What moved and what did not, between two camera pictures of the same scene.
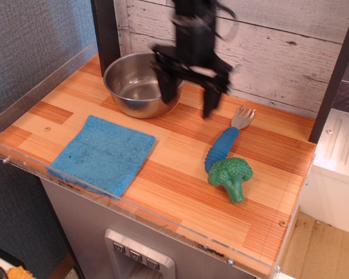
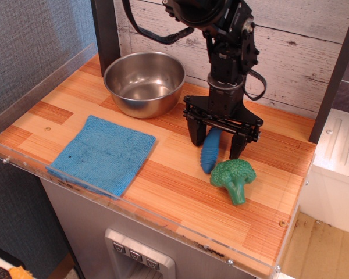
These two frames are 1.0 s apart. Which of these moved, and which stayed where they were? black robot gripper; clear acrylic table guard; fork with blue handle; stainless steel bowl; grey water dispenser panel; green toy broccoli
Moved: fork with blue handle; black robot gripper
Stayed: grey water dispenser panel; clear acrylic table guard; green toy broccoli; stainless steel bowl
